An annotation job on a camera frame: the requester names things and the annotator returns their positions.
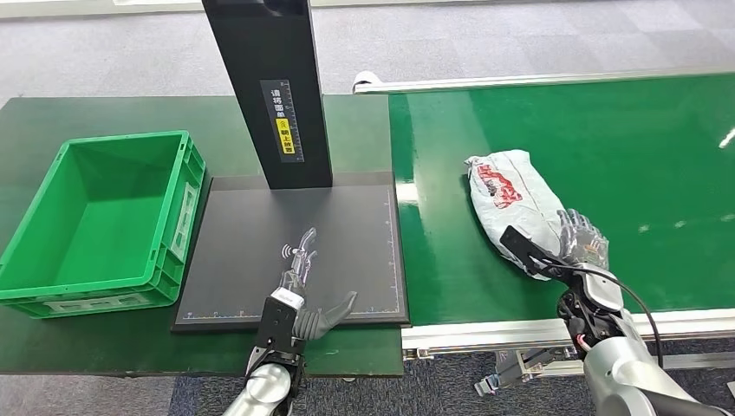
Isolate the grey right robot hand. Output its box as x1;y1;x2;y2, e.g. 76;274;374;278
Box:
554;208;611;271

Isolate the green conveyor belt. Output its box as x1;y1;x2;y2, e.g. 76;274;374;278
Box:
388;73;735;327

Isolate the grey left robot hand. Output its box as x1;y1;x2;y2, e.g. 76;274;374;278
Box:
278;227;359;341

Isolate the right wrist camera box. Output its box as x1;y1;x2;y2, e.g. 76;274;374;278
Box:
499;225;556;280

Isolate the black scanner base plate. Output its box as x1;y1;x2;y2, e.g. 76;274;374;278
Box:
172;171;411;335

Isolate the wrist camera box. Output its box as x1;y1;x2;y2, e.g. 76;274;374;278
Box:
255;288;307;364
499;225;556;280

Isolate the green plastic crate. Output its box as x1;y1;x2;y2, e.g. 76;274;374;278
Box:
0;130;206;320

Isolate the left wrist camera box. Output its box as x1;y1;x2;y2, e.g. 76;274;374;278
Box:
255;288;307;364

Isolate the white conveyor roller end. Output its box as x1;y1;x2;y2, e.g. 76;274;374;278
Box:
351;70;381;93

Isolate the grey plastic mailer package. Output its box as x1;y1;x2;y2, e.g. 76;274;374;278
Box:
465;149;576;282

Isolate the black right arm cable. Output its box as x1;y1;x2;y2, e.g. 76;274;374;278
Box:
537;258;666;370

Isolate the aluminium conveyor frame rail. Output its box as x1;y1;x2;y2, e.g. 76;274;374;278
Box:
400;308;735;377

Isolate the black scanner column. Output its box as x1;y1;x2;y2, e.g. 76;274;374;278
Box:
202;0;335;191

